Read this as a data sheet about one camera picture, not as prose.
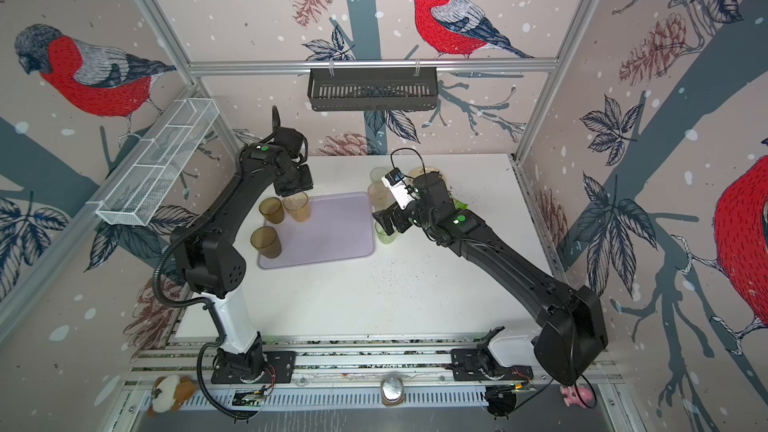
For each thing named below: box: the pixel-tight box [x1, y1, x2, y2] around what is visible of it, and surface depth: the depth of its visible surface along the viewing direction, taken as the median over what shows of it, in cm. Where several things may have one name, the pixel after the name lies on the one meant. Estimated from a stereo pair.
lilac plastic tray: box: [258, 191, 374, 269], surface depth 100 cm
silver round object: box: [380, 374, 404, 406], surface depth 64 cm
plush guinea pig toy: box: [147, 375, 197, 417], surface depth 70 cm
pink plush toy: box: [560, 385, 594, 408], surface depth 69 cm
